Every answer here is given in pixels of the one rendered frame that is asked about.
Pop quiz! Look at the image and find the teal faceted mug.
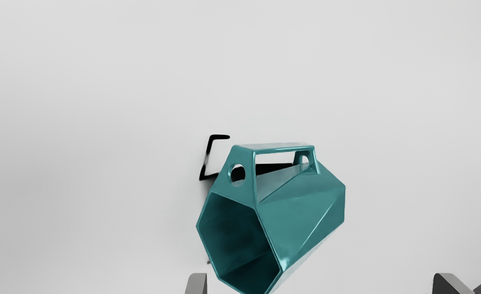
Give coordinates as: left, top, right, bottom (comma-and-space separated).
196, 143, 346, 294

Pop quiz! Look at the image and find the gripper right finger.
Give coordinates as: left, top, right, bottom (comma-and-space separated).
432, 260, 481, 294

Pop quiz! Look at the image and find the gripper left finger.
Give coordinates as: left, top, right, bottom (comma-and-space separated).
185, 273, 208, 294

